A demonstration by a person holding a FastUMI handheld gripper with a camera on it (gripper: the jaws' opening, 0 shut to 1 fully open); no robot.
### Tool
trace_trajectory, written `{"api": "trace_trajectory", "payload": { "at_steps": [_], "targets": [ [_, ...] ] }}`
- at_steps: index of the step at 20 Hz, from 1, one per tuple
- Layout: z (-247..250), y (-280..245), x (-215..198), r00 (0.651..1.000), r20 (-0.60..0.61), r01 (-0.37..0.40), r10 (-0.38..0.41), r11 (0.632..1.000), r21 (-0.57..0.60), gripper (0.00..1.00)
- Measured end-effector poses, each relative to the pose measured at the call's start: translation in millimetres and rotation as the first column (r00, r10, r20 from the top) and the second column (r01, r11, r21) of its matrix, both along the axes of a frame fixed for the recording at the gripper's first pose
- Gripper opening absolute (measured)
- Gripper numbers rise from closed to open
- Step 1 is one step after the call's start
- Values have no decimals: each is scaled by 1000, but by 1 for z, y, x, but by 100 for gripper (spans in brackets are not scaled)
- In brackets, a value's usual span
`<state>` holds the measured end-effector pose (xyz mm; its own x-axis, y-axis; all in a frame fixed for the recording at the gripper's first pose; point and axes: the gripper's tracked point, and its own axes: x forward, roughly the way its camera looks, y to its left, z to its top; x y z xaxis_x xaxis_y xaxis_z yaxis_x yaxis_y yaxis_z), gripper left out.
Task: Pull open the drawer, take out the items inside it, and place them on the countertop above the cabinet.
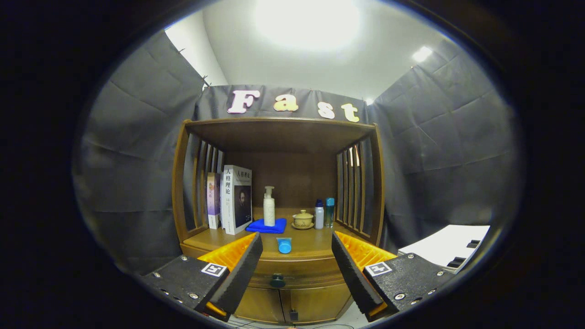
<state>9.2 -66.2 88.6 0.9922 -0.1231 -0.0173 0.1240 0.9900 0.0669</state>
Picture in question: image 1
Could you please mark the large ceiling light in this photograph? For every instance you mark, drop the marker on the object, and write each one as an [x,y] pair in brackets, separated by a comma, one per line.
[306,23]

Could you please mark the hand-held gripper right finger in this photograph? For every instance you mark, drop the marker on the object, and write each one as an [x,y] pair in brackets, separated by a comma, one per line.
[352,269]

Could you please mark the purple book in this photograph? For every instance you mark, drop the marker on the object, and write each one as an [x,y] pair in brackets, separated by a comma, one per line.
[213,201]

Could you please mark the white book with portrait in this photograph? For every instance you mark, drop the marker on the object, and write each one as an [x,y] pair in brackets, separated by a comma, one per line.
[231,201]

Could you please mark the black backdrop cloth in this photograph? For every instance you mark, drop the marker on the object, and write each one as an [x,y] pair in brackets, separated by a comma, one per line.
[137,151]

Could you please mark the wooden cabinet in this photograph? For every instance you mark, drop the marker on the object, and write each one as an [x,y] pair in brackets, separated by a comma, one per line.
[279,135]

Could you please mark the white box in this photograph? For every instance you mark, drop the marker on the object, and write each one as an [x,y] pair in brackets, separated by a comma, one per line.
[438,246]

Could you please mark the blue folded cloth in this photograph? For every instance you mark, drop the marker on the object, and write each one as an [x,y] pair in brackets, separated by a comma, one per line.
[263,227]

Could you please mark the teal bottle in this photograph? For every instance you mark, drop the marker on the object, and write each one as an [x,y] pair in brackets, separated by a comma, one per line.
[329,210]

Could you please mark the white bottle with blue cap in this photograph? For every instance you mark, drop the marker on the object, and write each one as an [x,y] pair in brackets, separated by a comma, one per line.
[319,217]

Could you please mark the small ceiling light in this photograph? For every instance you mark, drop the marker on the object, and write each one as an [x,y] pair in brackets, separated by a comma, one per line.
[422,53]

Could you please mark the wooden cabinet door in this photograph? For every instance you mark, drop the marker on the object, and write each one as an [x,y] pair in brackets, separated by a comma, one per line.
[320,301]
[258,304]

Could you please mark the blue tube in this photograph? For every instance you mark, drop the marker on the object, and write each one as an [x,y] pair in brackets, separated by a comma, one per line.
[284,246]

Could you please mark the white pump bottle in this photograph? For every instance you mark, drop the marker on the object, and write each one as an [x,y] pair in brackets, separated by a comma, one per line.
[269,212]

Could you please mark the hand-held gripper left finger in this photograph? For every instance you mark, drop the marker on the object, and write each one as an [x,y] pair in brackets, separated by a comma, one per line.
[242,269]

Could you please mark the beige lidded teacup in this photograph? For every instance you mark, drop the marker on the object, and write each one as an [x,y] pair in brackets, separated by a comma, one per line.
[303,220]

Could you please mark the wooden countertop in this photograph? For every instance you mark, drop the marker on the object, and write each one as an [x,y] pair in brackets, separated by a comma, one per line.
[311,244]

